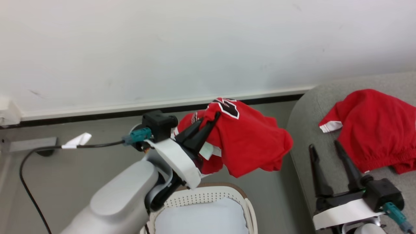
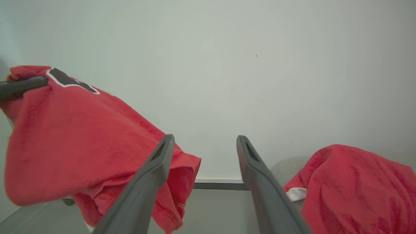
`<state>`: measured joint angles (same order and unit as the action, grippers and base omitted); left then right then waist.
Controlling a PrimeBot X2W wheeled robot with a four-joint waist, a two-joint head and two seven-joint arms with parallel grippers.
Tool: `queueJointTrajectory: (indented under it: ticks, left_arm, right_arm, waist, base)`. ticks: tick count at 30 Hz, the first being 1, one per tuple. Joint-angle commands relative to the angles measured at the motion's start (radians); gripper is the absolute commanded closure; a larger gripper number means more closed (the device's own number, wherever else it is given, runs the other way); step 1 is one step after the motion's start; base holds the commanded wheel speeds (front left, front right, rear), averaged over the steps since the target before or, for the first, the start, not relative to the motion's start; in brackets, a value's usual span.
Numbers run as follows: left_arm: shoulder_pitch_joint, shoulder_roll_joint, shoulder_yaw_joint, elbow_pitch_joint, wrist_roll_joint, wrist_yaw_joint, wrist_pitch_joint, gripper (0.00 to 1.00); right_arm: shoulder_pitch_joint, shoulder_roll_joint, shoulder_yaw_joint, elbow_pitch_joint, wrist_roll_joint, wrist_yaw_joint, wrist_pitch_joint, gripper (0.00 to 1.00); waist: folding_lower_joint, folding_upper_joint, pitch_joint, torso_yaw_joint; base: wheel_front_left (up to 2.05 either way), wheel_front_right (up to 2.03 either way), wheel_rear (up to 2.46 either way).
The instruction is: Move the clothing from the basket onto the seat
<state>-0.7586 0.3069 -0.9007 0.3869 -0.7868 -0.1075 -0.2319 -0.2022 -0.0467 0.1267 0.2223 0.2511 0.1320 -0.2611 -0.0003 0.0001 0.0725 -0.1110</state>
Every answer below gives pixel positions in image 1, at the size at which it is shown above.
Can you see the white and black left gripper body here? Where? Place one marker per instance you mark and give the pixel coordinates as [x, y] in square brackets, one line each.
[178, 159]

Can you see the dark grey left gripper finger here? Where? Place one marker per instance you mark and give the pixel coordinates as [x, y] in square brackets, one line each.
[191, 131]
[204, 135]

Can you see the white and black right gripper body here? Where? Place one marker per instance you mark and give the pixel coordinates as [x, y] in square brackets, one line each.
[344, 211]

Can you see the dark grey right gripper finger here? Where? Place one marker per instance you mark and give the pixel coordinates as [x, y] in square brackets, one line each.
[320, 175]
[351, 170]

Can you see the red basketball jersey number 23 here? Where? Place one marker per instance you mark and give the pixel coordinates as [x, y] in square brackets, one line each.
[250, 139]

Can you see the red shorts with white trim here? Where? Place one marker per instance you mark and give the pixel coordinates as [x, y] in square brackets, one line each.
[377, 130]

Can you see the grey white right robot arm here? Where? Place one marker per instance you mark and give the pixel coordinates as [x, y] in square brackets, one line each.
[367, 229]

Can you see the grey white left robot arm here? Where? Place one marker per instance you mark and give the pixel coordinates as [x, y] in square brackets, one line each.
[120, 198]

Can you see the grey fabric sofa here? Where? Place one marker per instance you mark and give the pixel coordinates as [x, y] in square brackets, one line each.
[308, 130]

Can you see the white perforated plastic laundry basket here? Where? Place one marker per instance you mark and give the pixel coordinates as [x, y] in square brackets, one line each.
[211, 195]

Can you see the pale blue cloth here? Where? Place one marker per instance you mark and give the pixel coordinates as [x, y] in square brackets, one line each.
[201, 217]

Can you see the white and black baseboard strip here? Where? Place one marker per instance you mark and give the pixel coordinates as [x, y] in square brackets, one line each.
[130, 109]

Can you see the grey metal foot bar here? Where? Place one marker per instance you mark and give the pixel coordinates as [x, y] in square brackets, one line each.
[29, 144]

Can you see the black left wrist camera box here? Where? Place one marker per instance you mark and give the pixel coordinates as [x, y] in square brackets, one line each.
[159, 123]

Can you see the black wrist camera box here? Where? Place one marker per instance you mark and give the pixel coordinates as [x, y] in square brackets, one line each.
[383, 193]
[159, 123]

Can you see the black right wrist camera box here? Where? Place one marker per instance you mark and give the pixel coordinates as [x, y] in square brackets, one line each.
[383, 193]

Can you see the black round frame foot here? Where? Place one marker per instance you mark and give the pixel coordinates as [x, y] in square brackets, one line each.
[45, 152]

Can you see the white wall socket box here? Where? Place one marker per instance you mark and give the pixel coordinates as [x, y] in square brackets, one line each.
[8, 112]

